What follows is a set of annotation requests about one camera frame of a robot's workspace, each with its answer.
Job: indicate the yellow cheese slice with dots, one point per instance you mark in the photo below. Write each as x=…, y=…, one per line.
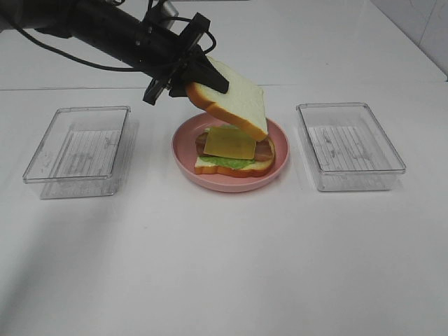
x=227, y=142

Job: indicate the left clear plastic tray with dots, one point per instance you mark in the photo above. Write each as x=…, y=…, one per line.
x=83, y=153

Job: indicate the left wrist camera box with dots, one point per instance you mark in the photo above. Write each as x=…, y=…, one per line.
x=161, y=14

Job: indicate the clear plastic tray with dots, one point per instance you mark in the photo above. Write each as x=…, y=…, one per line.
x=83, y=153
x=347, y=149

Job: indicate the green lettuce leaf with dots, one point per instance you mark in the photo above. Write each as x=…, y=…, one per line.
x=227, y=146

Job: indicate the pink round plate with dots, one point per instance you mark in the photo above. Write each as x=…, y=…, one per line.
x=183, y=146

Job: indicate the curved bacon strip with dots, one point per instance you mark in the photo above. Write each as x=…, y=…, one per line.
x=263, y=149

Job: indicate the bread slice from tray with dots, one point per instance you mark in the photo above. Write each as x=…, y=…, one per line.
x=252, y=169

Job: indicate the right clear plastic tray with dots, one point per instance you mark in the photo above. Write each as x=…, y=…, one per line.
x=347, y=149

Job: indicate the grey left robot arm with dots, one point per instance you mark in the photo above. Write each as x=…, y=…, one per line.
x=101, y=24

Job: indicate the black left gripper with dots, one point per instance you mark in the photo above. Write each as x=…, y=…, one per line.
x=159, y=53

